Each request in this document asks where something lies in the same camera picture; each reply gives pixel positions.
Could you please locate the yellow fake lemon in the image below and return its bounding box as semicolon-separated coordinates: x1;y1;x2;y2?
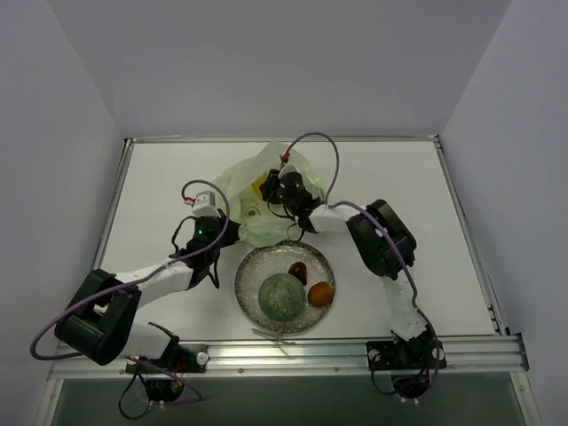
251;173;268;199

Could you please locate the light green plastic bag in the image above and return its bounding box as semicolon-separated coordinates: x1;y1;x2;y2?
214;142;301;248

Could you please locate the dark red fake plum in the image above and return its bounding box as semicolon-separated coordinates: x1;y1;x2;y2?
288;262;308;286

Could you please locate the green netted fake melon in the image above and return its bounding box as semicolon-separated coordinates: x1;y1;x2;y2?
258;273;306;322

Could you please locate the orange fake fruit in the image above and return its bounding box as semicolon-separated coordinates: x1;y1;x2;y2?
308;281;335;308

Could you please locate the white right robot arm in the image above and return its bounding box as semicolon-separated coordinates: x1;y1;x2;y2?
258;170;437;367

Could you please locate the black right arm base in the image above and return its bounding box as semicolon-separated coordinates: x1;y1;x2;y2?
366;339;447;406

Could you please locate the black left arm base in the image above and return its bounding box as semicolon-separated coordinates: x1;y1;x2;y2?
126;343;209;406

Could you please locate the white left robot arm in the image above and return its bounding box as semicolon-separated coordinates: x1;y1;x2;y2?
54;211;240;372

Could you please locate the speckled ceramic plate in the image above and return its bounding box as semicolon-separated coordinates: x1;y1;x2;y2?
234;241;335;335

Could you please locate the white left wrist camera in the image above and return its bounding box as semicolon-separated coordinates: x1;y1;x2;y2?
184;190;220;218

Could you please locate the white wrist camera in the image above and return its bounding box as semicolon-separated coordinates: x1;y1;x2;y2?
184;190;220;218
279;153;297;178

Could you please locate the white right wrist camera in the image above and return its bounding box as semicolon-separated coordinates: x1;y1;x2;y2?
279;153;297;178

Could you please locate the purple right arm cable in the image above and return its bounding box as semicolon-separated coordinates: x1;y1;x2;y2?
280;131;444;398

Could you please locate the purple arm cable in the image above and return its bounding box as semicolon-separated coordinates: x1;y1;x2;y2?
29;179;231;407
280;131;444;398

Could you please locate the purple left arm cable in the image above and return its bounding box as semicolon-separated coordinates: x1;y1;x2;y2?
29;179;231;407

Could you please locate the aluminium front rail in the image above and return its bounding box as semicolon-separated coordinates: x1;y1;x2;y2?
48;335;532;378

